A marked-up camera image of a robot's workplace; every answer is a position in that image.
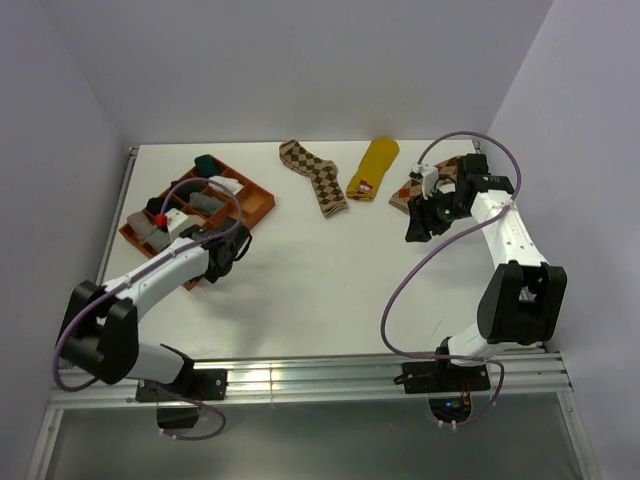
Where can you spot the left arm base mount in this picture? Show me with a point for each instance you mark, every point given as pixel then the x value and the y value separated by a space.
pixel 205 385

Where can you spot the brown argyle sock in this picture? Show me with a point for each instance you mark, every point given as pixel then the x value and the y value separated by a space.
pixel 323 175

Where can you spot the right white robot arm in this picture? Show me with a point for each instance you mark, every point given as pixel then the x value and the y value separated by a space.
pixel 521 304

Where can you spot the black rolled sock upper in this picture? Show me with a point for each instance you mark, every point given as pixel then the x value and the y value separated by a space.
pixel 184 191

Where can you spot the black rolled sock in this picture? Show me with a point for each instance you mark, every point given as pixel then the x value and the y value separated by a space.
pixel 154 205
pixel 184 191

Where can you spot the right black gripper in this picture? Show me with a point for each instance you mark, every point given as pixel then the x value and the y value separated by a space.
pixel 417 230

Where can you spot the taupe sock with red cuff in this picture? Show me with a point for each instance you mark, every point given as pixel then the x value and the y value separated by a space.
pixel 141 226

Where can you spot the orange compartment tray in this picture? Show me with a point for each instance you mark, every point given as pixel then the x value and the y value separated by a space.
pixel 211 196

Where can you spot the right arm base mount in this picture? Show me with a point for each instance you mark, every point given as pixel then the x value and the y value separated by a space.
pixel 441 376

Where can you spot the black box under rail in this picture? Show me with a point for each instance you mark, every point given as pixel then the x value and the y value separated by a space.
pixel 174 418

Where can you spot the grey rolled sock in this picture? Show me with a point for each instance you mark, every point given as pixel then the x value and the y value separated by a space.
pixel 205 205

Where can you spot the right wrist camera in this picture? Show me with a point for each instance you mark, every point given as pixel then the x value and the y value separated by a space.
pixel 424 179

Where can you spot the yellow sock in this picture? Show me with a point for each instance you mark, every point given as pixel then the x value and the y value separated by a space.
pixel 379 156

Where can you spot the grey sock with black stripes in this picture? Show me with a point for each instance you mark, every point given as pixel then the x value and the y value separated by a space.
pixel 157 240

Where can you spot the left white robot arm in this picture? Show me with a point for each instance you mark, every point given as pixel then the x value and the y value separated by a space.
pixel 99 337

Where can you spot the black rolled sock lower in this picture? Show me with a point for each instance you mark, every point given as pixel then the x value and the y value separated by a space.
pixel 154 205

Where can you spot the orange argyle sock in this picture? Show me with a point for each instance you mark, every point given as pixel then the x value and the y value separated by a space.
pixel 447 178

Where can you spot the white rolled sock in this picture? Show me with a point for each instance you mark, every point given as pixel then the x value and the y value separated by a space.
pixel 225 185

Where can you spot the dark green rolled sock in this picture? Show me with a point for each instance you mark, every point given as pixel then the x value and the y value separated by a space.
pixel 206 166

